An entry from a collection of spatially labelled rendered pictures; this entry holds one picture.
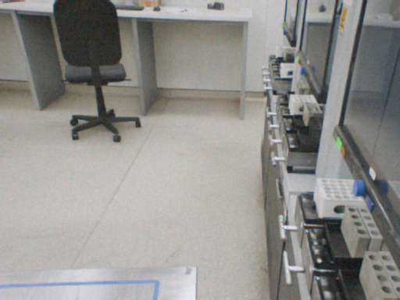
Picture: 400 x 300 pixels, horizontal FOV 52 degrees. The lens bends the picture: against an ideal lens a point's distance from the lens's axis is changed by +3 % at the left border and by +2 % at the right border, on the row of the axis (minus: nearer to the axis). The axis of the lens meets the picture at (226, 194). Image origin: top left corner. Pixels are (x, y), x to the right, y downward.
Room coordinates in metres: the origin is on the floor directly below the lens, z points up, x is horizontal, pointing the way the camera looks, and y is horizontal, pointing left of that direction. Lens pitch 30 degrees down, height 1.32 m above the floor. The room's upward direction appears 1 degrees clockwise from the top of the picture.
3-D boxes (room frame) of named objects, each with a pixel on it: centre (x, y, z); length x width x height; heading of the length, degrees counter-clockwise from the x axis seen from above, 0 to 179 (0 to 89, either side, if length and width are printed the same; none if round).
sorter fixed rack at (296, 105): (1.51, -0.39, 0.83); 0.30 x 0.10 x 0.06; 88
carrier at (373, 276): (0.51, -0.25, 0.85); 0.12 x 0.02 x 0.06; 177
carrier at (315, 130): (1.21, -0.28, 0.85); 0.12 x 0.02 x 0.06; 178
